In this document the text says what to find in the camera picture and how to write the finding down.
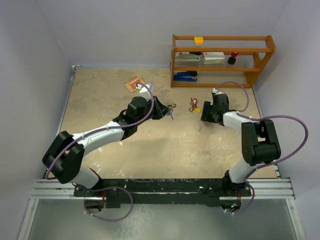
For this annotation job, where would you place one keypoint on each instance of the aluminium frame rail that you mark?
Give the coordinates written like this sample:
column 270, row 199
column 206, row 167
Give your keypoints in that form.
column 263, row 189

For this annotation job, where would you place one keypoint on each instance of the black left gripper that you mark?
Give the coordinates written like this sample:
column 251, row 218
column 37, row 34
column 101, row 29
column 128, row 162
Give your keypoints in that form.
column 159, row 109

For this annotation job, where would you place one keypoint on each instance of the yellow key tag with key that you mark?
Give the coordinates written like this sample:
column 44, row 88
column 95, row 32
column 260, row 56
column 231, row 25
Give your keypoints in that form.
column 198, row 110

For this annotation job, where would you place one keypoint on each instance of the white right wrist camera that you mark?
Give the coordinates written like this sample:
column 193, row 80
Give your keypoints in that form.
column 216, row 92

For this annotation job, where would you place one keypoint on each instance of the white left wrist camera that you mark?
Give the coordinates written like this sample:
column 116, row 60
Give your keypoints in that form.
column 145, row 89

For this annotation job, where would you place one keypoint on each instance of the blue key tag with key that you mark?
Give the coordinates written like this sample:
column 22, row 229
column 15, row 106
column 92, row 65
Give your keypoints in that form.
column 171, row 113

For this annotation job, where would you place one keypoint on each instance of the white stapler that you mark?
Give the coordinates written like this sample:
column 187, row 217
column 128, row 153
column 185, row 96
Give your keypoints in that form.
column 187, row 56

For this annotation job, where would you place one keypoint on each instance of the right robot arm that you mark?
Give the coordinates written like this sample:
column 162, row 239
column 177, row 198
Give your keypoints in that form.
column 259, row 141

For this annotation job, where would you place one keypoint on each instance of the yellow-lidded container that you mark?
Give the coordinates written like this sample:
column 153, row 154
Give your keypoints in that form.
column 198, row 40

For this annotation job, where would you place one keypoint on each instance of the blue stapler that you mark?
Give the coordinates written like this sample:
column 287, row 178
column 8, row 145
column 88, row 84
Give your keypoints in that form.
column 185, row 76

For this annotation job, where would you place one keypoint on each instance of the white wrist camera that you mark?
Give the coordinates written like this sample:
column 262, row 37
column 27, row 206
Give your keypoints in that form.
column 145, row 89
column 216, row 92

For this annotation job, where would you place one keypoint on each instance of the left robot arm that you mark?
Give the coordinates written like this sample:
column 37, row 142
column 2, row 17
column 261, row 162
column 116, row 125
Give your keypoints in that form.
column 65, row 155

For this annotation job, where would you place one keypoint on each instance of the red S-shaped carabiner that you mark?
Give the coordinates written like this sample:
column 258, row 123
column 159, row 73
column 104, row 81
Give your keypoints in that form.
column 192, row 107

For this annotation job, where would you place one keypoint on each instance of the white and red box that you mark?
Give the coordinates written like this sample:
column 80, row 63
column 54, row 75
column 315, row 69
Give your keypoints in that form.
column 213, row 58

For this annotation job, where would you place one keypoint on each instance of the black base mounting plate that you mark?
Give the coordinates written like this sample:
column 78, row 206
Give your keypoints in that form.
column 211, row 192

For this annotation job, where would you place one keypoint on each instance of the orange spiral notebook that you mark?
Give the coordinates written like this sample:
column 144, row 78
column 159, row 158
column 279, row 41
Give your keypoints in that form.
column 131, row 84

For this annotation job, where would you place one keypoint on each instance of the red and black stamp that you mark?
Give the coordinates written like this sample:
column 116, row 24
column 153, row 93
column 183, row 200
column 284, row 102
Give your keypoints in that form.
column 232, row 59

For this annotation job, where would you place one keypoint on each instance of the wooden shelf rack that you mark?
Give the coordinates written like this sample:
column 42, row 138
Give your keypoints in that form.
column 247, row 55

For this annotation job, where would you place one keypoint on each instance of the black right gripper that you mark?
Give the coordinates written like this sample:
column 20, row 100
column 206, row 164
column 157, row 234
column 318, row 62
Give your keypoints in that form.
column 205, row 116

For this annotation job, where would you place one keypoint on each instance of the red key tag with key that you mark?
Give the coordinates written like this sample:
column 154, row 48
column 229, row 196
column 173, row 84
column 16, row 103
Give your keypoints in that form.
column 194, row 102

